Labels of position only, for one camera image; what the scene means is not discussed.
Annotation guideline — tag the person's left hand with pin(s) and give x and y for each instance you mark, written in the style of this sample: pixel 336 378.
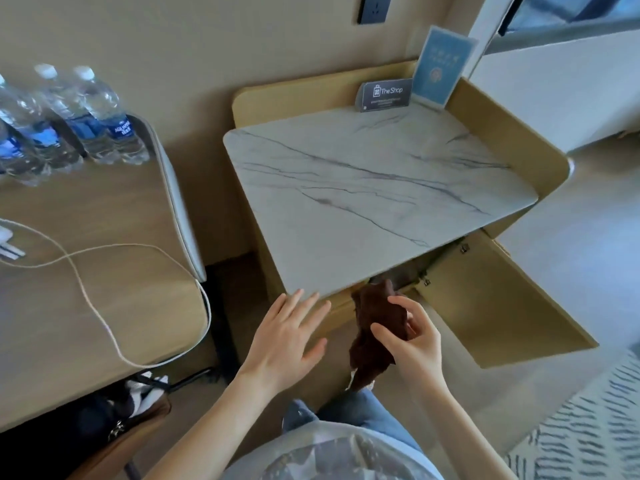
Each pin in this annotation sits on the person's left hand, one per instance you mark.
pixel 282 344

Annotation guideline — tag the person's right hand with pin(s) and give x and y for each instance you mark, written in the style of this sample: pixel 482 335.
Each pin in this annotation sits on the person's right hand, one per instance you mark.
pixel 422 354

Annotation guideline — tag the person's right thumb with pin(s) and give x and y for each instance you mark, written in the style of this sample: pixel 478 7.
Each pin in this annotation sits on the person's right thumb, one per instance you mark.
pixel 386 337

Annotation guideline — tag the person's left middle finger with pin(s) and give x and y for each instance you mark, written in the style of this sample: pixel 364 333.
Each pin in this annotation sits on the person's left middle finger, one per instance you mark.
pixel 303 309

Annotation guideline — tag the person's left little finger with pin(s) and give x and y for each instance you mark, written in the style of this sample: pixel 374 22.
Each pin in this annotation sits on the person's left little finger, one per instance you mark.
pixel 274 307

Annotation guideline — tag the person's left thumb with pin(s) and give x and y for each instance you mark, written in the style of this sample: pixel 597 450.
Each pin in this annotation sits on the person's left thumb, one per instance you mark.
pixel 315 353

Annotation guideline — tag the dark brown cloth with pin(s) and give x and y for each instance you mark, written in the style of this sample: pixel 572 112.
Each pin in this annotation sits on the dark brown cloth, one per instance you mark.
pixel 377 324

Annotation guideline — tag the person's right forearm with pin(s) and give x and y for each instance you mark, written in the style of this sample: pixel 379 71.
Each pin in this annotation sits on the person's right forearm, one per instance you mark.
pixel 460 434

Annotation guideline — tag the person's left forearm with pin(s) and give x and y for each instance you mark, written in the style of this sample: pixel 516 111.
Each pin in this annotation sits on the person's left forearm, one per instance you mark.
pixel 205 429

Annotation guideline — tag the blue jeans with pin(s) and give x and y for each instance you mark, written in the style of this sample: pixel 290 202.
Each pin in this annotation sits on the blue jeans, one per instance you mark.
pixel 365 412

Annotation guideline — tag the translucent plastic bag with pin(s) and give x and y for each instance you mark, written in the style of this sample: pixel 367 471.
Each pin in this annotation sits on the translucent plastic bag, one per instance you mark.
pixel 330 457

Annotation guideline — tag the tan cabinet door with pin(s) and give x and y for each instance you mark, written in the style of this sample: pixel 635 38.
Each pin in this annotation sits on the tan cabinet door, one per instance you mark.
pixel 495 304

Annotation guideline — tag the tan cabinet with marble top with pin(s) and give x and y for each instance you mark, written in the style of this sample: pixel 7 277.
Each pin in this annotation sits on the tan cabinet with marble top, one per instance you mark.
pixel 370 184

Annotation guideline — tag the black and white fabric item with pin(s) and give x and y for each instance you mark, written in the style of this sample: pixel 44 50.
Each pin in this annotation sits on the black and white fabric item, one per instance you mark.
pixel 145 389

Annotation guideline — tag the wooden desk with white edge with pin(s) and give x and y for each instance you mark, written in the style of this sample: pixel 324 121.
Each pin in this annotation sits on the wooden desk with white edge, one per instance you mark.
pixel 85 274

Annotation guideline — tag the brown bag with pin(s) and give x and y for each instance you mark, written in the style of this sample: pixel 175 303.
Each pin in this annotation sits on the brown bag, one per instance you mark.
pixel 125 439

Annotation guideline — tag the grey patterned rug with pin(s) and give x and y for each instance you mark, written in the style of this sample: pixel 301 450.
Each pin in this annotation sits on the grey patterned rug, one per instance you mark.
pixel 585 434

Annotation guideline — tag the dark folded card sign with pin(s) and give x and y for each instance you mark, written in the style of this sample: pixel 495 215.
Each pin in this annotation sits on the dark folded card sign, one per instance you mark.
pixel 384 94

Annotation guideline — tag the clear water bottle blue label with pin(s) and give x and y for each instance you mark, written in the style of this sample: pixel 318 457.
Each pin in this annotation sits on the clear water bottle blue label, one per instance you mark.
pixel 60 122
pixel 107 114
pixel 22 139
pixel 6 149

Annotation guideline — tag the white charger plug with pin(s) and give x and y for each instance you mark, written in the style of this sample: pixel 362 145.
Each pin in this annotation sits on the white charger plug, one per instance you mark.
pixel 7 244

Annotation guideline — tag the blue acrylic sign stand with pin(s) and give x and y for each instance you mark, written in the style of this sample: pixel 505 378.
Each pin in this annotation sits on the blue acrylic sign stand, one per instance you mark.
pixel 442 67

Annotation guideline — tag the window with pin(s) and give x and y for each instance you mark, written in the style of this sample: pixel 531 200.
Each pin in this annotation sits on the window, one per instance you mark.
pixel 570 9

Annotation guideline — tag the dark wall socket panel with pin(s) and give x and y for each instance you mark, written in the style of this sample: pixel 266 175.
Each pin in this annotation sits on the dark wall socket panel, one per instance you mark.
pixel 374 7

